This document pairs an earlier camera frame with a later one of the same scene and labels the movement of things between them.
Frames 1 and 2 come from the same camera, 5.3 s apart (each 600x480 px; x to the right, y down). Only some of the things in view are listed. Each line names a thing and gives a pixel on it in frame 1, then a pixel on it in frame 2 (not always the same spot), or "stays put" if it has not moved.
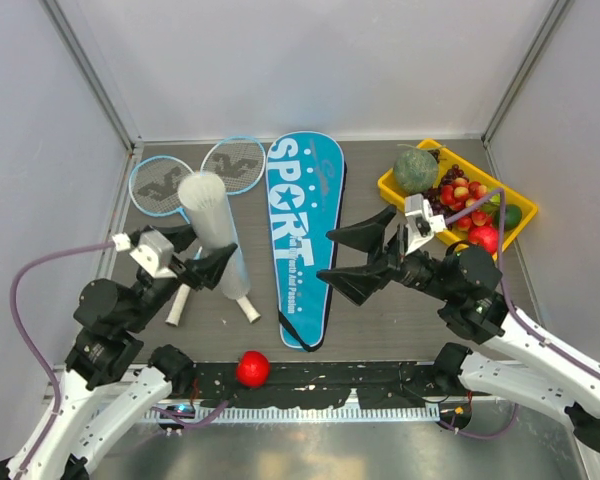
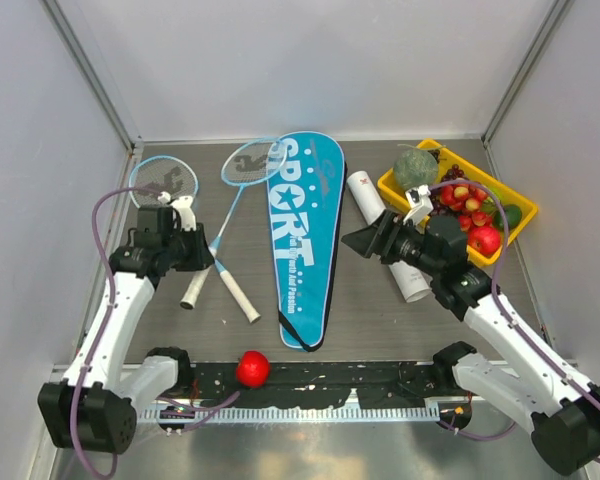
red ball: x=253 y=369 stays put
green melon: x=416 y=171 stays put
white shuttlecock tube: x=206 y=202 -> x=410 y=278
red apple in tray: x=486 y=235 stays put
